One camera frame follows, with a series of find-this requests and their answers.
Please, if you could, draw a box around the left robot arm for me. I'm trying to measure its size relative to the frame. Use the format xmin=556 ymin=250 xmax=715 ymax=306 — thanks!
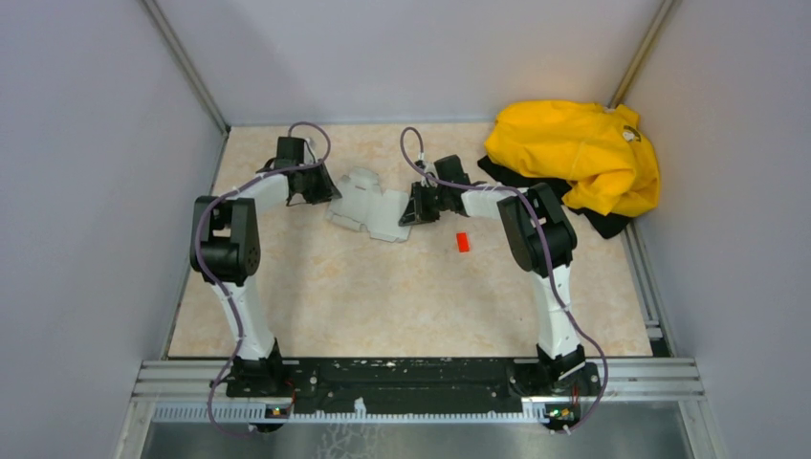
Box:
xmin=190 ymin=135 xmax=341 ymax=396

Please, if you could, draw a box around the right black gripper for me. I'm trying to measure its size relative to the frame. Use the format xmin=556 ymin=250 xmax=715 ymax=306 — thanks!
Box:
xmin=400 ymin=182 xmax=450 ymax=228

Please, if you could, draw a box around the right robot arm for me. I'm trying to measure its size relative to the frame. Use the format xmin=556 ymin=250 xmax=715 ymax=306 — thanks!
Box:
xmin=400 ymin=155 xmax=585 ymax=394

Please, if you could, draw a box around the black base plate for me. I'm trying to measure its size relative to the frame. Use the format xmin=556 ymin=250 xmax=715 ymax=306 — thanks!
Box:
xmin=222 ymin=358 xmax=601 ymax=415

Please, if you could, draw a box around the small red block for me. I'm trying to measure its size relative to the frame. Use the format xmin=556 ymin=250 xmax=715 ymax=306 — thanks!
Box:
xmin=455 ymin=232 xmax=471 ymax=253

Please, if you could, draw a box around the black garment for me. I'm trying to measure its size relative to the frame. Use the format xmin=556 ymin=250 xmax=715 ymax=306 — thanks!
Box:
xmin=476 ymin=156 xmax=632 ymax=239

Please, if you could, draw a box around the yellow garment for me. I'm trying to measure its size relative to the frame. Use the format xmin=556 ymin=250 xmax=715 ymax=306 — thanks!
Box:
xmin=484 ymin=100 xmax=662 ymax=217

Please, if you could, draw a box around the white cardboard box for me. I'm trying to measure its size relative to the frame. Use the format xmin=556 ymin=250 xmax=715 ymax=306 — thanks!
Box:
xmin=325 ymin=167 xmax=410 ymax=243

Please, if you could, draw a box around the aluminium frame rail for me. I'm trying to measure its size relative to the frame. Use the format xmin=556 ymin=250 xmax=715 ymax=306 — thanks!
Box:
xmin=132 ymin=358 xmax=705 ymax=426

